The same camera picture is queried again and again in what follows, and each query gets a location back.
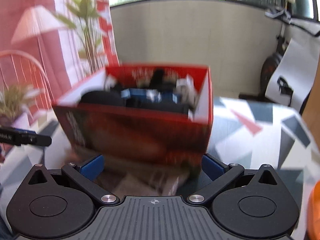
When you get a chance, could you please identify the black soft cloth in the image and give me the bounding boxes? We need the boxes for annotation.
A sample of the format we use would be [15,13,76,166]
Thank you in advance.
[79,90,125,107]

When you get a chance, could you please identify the red strawberry cardboard box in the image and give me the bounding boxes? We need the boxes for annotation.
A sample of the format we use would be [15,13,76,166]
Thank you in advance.
[53,64,213,168]

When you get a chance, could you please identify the black dotted gloves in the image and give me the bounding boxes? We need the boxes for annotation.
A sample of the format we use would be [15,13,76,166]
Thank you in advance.
[148,68,176,92]

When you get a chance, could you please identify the geometric patterned sofa cover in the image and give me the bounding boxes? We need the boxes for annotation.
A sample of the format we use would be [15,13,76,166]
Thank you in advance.
[1,98,319,239]

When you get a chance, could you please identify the white sock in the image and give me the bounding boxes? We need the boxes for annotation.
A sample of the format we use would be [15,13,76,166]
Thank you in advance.
[176,75,199,109]

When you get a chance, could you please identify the blue white packaged item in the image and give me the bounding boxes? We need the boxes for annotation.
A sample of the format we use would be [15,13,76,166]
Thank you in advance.
[120,88,181,103]

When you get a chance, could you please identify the red printed backdrop curtain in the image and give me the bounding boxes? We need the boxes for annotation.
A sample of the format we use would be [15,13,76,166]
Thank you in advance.
[1,0,119,129]

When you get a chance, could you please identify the orange round plastic object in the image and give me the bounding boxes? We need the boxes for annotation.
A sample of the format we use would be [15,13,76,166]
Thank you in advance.
[307,181,320,240]

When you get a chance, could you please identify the brown wooden board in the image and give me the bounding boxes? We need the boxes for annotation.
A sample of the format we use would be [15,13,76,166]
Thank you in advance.
[301,84,320,151]

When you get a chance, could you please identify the white paper sheet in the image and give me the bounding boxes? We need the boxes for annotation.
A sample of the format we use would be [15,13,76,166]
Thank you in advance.
[265,40,318,111]

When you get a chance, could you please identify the black exercise bike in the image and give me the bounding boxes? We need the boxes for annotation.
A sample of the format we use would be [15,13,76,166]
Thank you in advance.
[238,7,320,100]

